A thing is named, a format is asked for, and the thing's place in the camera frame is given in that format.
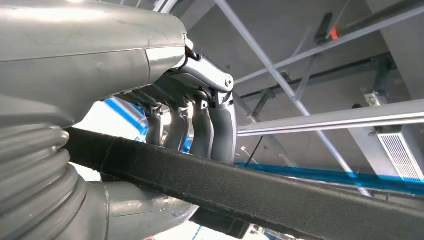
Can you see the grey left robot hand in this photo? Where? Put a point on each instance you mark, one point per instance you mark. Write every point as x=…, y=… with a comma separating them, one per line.
x=82, y=49

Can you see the blue metal shelf rack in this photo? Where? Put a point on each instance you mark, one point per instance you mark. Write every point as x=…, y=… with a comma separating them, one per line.
x=331, y=175

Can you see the pale steel truss bar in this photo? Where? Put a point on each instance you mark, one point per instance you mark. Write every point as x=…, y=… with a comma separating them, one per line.
x=331, y=43
x=261, y=54

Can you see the black and red clamp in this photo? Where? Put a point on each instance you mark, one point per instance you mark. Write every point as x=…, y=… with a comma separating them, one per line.
x=323, y=30

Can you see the black ceiling pipe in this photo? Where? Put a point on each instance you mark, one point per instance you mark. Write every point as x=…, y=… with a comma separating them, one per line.
x=331, y=73

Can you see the ceiling air vent unit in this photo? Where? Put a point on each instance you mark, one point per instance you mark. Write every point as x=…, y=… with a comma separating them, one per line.
x=400, y=155

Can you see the grey ceiling rail beam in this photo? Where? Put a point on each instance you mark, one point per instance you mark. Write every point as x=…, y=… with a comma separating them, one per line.
x=331, y=119

